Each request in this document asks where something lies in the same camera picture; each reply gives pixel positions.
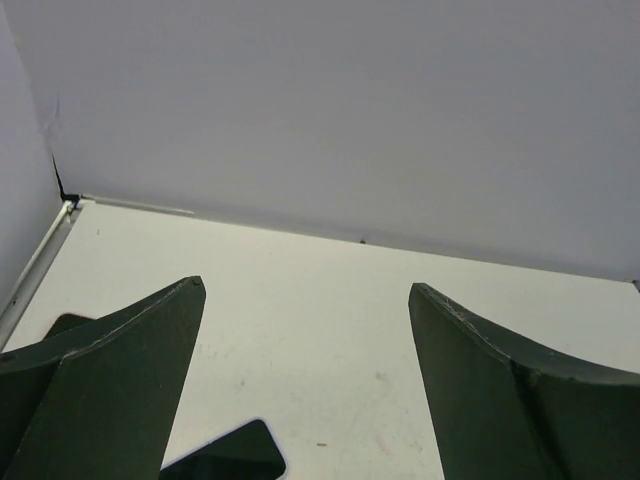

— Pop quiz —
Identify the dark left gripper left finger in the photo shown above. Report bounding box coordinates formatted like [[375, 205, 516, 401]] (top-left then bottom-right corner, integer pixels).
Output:
[[1, 276, 206, 479]]

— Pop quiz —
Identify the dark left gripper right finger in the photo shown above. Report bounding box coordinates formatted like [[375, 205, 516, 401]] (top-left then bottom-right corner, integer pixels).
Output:
[[408, 284, 639, 479]]

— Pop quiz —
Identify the black phone from lilac case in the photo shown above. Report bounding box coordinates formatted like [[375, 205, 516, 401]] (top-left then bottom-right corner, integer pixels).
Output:
[[159, 418, 287, 480]]

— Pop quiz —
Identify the aluminium table edge rail left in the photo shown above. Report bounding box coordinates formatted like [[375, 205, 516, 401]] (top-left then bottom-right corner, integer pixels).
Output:
[[1, 201, 81, 350]]

